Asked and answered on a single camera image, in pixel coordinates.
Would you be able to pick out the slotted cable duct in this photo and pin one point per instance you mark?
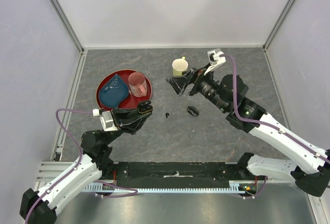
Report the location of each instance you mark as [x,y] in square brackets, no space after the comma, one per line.
[233,188]

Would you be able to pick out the left aluminium frame post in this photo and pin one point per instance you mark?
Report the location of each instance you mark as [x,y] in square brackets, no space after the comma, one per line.
[67,25]

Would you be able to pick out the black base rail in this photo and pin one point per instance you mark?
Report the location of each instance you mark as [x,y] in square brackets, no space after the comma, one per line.
[166,175]

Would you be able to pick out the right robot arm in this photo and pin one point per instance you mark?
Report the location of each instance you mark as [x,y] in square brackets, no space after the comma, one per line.
[307,165]

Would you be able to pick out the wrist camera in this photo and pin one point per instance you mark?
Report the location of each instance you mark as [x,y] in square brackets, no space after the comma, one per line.
[107,122]
[216,59]

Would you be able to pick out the red round tray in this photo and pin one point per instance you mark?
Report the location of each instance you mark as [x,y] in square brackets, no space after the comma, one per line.
[130,101]

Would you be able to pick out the blue teardrop plate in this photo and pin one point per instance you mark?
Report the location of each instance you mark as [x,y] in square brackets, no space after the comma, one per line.
[113,92]

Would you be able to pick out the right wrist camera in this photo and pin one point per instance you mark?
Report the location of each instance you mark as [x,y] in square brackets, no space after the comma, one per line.
[216,59]

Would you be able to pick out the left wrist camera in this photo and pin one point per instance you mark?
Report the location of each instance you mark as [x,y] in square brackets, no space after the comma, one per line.
[107,122]

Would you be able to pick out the right aluminium frame post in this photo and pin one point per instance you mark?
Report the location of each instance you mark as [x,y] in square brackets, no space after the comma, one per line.
[278,24]

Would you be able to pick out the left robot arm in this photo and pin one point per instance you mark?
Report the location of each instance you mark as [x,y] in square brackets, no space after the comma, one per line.
[93,163]

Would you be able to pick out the black charging case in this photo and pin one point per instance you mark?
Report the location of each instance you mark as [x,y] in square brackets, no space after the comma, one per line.
[193,111]
[144,107]

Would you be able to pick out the aluminium frame post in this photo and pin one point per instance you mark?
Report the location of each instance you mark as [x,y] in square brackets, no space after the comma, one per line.
[278,24]
[67,25]

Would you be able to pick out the yellow ceramic mug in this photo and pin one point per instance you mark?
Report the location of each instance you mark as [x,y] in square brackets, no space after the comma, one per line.
[179,66]

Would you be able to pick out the pink glass mug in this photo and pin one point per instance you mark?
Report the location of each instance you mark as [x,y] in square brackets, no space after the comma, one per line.
[137,84]

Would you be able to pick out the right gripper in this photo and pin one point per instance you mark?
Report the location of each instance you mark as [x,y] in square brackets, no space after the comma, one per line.
[196,76]

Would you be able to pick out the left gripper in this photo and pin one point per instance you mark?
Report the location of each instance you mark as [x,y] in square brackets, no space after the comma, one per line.
[125,119]

